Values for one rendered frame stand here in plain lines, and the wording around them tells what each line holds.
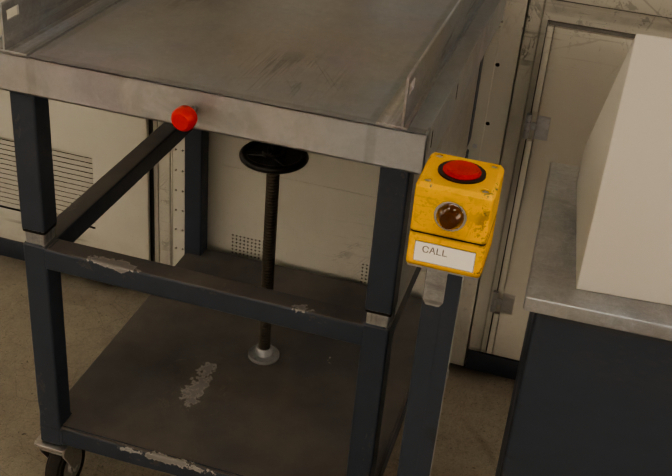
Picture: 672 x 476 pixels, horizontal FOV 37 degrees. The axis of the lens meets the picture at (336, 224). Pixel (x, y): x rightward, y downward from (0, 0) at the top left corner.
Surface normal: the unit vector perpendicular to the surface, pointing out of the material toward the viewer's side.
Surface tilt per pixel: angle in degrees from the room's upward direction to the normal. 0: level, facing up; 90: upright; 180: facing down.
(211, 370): 0
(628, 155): 90
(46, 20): 90
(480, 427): 0
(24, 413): 0
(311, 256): 90
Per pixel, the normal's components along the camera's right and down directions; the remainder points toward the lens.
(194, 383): 0.07, -0.86
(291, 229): -0.29, 0.46
